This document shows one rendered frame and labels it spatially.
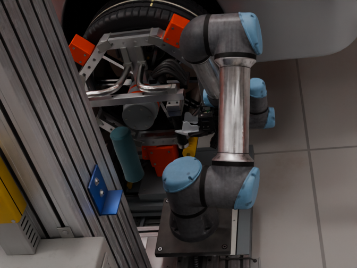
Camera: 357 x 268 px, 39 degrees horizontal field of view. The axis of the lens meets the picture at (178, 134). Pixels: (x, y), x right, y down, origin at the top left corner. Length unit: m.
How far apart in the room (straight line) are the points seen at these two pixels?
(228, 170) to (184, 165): 0.13
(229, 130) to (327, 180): 1.48
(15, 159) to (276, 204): 1.91
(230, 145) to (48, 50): 0.60
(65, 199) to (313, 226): 1.76
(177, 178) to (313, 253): 1.23
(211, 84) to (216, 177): 0.39
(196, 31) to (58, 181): 0.64
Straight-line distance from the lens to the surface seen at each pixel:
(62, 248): 1.06
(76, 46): 2.03
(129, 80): 2.18
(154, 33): 1.93
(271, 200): 2.70
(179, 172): 1.39
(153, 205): 2.56
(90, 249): 1.03
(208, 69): 1.57
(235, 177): 1.35
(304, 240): 2.52
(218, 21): 1.40
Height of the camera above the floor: 1.98
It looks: 38 degrees down
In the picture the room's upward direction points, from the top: 14 degrees counter-clockwise
